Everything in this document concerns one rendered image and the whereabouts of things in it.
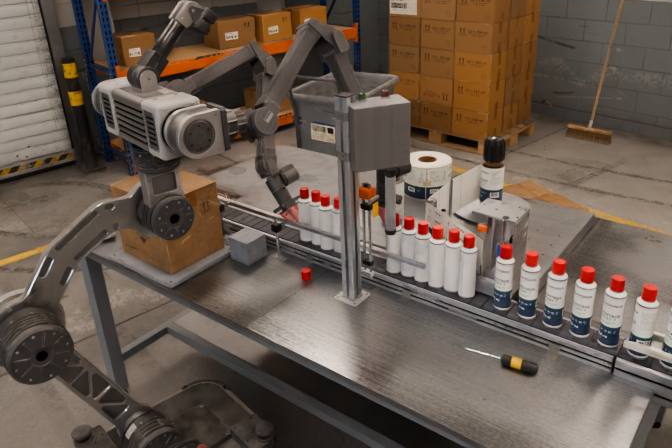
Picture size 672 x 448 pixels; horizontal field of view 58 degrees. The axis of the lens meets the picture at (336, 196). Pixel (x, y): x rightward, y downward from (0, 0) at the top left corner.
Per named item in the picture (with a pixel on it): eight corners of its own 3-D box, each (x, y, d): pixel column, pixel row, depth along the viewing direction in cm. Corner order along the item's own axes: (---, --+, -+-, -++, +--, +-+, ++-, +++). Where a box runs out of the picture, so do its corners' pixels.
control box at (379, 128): (410, 165, 177) (411, 101, 169) (355, 173, 173) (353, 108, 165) (397, 154, 186) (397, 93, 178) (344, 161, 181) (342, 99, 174)
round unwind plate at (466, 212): (542, 203, 243) (542, 201, 242) (511, 233, 221) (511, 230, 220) (472, 187, 260) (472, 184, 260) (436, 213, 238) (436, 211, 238)
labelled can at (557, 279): (564, 322, 172) (572, 259, 163) (557, 331, 168) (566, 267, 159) (546, 316, 175) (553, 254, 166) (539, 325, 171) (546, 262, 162)
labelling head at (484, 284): (524, 282, 191) (531, 208, 180) (507, 301, 181) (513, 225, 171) (482, 269, 199) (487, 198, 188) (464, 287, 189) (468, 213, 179)
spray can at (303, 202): (317, 238, 224) (314, 187, 216) (308, 243, 220) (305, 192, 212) (306, 234, 227) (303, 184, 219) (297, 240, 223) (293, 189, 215)
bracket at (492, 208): (530, 210, 180) (530, 207, 180) (515, 224, 172) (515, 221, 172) (487, 199, 188) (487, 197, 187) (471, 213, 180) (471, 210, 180)
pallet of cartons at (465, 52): (534, 134, 587) (549, -18, 530) (490, 158, 533) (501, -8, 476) (431, 113, 663) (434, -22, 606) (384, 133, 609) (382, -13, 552)
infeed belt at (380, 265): (623, 351, 165) (625, 339, 164) (614, 368, 159) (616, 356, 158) (215, 209, 260) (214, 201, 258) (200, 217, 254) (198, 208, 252)
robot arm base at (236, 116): (209, 144, 169) (204, 102, 164) (234, 137, 173) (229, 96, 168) (226, 152, 163) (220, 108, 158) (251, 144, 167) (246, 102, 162)
